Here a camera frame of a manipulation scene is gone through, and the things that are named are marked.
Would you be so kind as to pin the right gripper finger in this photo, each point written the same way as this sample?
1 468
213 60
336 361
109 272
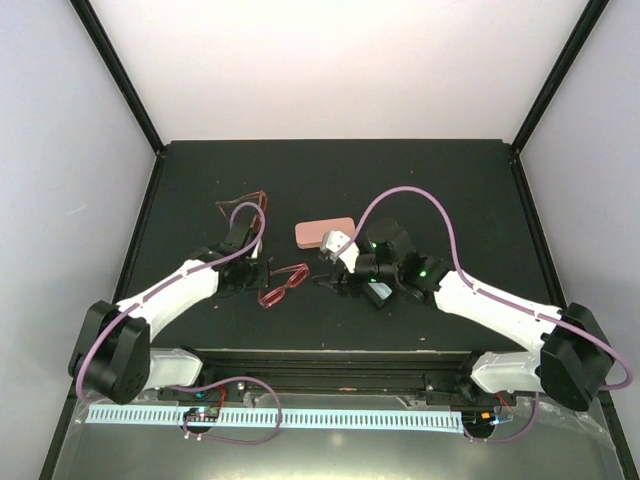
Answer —
331 282
345 288

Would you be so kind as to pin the brown frame sunglasses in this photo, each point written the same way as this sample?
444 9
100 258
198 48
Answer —
226 207

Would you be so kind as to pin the light blue cleaning cloth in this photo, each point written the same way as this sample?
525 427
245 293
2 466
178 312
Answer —
382 290

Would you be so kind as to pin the black frame post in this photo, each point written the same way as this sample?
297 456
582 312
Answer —
106 50
571 49

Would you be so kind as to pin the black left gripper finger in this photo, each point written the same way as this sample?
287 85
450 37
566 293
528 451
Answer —
262 284
264 265

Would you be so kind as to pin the base circuit board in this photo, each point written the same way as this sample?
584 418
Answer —
486 418
201 414

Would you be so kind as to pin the left black frame post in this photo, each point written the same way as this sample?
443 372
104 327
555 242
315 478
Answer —
106 50

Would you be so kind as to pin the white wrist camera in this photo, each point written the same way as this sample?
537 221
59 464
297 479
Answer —
257 250
338 246

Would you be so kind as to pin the right black frame post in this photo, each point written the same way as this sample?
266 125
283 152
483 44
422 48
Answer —
571 49

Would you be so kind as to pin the right base circuit board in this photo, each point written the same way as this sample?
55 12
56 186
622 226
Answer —
486 418

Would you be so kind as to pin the black glasses case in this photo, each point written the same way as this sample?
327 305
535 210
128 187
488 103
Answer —
374 300

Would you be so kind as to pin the pink glasses case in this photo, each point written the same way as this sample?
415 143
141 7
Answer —
309 234

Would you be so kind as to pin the white slotted cable duct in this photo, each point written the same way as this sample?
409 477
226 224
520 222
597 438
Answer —
287 418

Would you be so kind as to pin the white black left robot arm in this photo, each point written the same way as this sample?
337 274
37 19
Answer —
113 355

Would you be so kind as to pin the left base circuit board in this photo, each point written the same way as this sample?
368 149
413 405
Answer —
201 414

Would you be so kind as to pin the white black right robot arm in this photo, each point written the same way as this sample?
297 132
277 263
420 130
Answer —
564 353

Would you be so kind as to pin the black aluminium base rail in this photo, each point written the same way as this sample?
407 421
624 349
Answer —
434 386

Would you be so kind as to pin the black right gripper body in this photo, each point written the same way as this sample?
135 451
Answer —
384 271

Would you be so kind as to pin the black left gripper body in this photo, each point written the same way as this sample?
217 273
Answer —
246 279

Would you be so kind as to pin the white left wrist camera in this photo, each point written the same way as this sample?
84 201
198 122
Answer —
257 250

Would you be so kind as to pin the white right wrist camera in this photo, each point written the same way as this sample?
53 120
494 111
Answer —
338 246

